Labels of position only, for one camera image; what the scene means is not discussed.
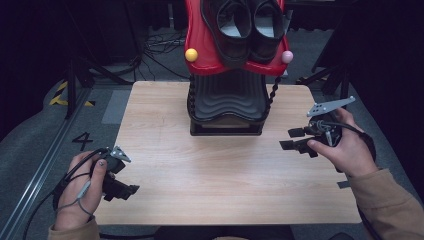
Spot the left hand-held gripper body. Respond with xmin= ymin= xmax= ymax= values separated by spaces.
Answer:
xmin=99 ymin=145 xmax=132 ymax=202

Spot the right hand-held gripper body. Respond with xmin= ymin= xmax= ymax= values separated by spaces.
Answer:
xmin=304 ymin=96 xmax=356 ymax=148

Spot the red and black shoe rack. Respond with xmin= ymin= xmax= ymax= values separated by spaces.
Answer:
xmin=184 ymin=0 xmax=294 ymax=137

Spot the black leather shoe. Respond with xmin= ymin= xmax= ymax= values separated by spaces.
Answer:
xmin=200 ymin=0 xmax=253 ymax=70
xmin=249 ymin=0 xmax=288 ymax=65

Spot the person's left hand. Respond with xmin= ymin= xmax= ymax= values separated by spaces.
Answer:
xmin=54 ymin=150 xmax=108 ymax=232

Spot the person's right hand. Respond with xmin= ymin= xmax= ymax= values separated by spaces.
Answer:
xmin=306 ymin=107 xmax=379 ymax=178

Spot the black metal stand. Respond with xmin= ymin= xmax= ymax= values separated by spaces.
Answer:
xmin=296 ymin=63 xmax=352 ymax=127
xmin=64 ymin=56 xmax=134 ymax=120

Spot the grey floor tape patch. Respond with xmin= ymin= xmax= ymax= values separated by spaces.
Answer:
xmin=101 ymin=89 xmax=132 ymax=125

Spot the person's dark clothing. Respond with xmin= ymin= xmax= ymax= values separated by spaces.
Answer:
xmin=156 ymin=225 xmax=296 ymax=240

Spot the yellow and black hazard tape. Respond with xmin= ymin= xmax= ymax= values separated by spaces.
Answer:
xmin=49 ymin=81 xmax=96 ymax=108

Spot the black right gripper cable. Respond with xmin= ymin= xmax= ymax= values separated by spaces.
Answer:
xmin=316 ymin=119 xmax=383 ymax=240

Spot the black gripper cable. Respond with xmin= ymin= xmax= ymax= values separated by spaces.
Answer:
xmin=316 ymin=119 xmax=383 ymax=240
xmin=22 ymin=148 xmax=111 ymax=240

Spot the thin grey right gripper cable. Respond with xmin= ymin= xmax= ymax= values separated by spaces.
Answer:
xmin=314 ymin=119 xmax=334 ymax=147

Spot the thin grey gripper cable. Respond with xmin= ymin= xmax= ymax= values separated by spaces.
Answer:
xmin=55 ymin=179 xmax=96 ymax=223
xmin=314 ymin=119 xmax=334 ymax=147

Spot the thin grey left gripper cable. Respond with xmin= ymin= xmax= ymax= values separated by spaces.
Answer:
xmin=55 ymin=179 xmax=96 ymax=223

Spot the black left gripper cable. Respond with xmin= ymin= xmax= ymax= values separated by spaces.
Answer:
xmin=22 ymin=148 xmax=111 ymax=240

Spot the metal floor rail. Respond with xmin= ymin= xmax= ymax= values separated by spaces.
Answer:
xmin=0 ymin=86 xmax=94 ymax=240

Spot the bundle of floor cables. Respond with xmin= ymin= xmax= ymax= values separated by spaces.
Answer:
xmin=143 ymin=28 xmax=192 ymax=82

